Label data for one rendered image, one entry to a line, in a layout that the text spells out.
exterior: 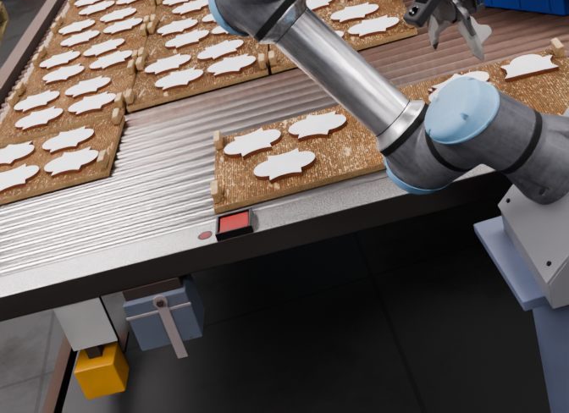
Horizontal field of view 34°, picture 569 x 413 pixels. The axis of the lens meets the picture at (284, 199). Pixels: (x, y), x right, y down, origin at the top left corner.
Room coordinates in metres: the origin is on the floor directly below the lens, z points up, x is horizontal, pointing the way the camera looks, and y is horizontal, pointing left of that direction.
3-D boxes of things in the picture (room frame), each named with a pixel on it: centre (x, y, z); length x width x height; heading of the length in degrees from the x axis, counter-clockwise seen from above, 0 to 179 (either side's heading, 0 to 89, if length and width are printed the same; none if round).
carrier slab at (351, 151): (1.89, -0.07, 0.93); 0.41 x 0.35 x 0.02; 85
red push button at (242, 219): (1.66, 0.11, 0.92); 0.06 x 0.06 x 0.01; 84
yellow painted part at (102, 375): (1.69, 0.49, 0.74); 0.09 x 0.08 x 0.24; 84
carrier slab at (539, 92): (1.85, -0.49, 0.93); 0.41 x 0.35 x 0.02; 83
